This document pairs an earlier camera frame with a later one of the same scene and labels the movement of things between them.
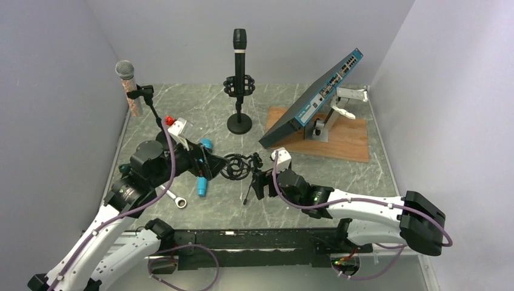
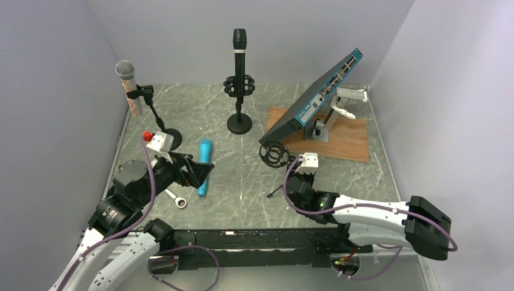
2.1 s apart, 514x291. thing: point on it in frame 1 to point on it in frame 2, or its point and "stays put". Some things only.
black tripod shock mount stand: (238, 167) to (275, 155)
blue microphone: (202, 180) stays put
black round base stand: (239, 123) stays put
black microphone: (239, 42) stays put
